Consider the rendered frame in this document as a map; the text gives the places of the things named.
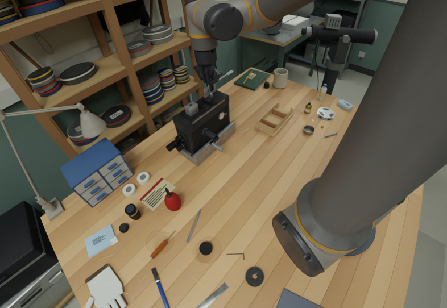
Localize white film reel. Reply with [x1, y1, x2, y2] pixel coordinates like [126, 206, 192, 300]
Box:
[316, 106, 336, 121]

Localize light blue paper sheet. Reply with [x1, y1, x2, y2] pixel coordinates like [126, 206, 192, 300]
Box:
[84, 224, 119, 259]

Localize grey metal table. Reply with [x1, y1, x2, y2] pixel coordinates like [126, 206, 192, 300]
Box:
[240, 14, 326, 76]

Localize black camera lens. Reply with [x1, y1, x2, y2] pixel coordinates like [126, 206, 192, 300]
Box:
[165, 134, 188, 153]

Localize blue handled tool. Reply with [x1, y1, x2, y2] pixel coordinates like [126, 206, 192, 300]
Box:
[151, 267, 171, 308]

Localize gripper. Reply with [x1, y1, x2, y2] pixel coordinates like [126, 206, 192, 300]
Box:
[193, 49, 223, 98]

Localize black round jar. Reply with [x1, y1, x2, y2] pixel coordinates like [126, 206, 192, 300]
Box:
[125, 203, 142, 222]

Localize white desk lamp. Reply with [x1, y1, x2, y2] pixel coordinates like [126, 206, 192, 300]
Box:
[0, 102, 107, 222]

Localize black film can red blue bands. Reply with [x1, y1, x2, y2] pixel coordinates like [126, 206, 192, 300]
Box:
[13, 0, 67, 18]

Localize black and silver crank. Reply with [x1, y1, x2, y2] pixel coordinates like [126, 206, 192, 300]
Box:
[202, 128, 225, 152]

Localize steel ruler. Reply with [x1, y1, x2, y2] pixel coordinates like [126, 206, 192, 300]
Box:
[195, 282, 229, 308]

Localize wooden shelf unit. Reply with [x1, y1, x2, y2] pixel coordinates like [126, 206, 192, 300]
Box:
[0, 0, 205, 159]

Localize grey camera holding vise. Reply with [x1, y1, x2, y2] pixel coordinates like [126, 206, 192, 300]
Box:
[181, 120, 237, 167]

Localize flat black film can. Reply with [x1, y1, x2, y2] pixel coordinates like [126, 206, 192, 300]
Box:
[59, 61, 98, 86]

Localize green book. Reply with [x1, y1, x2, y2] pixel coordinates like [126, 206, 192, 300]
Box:
[233, 68, 272, 91]

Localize cream card red stripe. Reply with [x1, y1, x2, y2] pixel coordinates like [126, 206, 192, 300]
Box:
[139, 177, 177, 213]

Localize grey film can red blue bands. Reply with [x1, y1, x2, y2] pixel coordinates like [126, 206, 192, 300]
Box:
[65, 119, 101, 147]

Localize beige mug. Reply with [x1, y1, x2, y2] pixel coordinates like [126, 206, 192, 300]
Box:
[272, 67, 289, 90]

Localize black cine camera body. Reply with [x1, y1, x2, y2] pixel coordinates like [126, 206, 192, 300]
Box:
[173, 91, 230, 153]

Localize white glove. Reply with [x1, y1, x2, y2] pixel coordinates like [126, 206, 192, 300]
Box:
[84, 264, 127, 308]

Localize grey mat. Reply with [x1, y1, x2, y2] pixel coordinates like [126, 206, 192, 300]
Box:
[275, 288, 324, 308]

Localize black and grey machine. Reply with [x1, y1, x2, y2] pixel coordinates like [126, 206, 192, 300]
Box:
[0, 201, 76, 308]

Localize red rubber air blower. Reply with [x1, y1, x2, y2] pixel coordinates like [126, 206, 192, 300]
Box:
[163, 188, 183, 213]

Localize grey blue film can stack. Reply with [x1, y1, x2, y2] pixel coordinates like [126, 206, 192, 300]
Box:
[137, 72, 165, 106]

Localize black labelled film can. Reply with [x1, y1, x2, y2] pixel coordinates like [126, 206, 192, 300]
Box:
[101, 105, 133, 129]

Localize grey film can red band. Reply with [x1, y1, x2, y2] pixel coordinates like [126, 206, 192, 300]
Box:
[126, 39, 152, 59]

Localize blue drawer cabinet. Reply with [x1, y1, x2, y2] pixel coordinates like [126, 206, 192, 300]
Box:
[59, 137, 135, 209]

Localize dark film can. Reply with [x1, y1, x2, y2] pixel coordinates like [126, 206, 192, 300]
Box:
[114, 132, 142, 155]

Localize small striped film can stack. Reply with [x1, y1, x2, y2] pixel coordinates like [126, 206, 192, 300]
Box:
[156, 67, 177, 93]
[172, 64, 191, 85]

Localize film can stack yellow band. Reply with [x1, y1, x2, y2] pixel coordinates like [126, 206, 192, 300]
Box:
[0, 0, 20, 27]

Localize thin wire ring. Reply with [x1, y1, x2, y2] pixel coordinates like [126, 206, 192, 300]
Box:
[34, 32, 55, 55]

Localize orange handled screwdriver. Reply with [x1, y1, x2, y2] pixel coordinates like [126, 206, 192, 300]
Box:
[150, 230, 177, 260]

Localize beige wooden parts tray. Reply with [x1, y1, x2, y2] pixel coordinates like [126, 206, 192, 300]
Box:
[255, 103, 295, 137]

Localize black toothed ring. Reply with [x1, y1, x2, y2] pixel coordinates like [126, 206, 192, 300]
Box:
[245, 266, 264, 287]

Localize grey tweezers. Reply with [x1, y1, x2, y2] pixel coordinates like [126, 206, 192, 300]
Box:
[185, 208, 203, 244]

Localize white box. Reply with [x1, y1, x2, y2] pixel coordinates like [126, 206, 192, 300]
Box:
[280, 14, 312, 31]

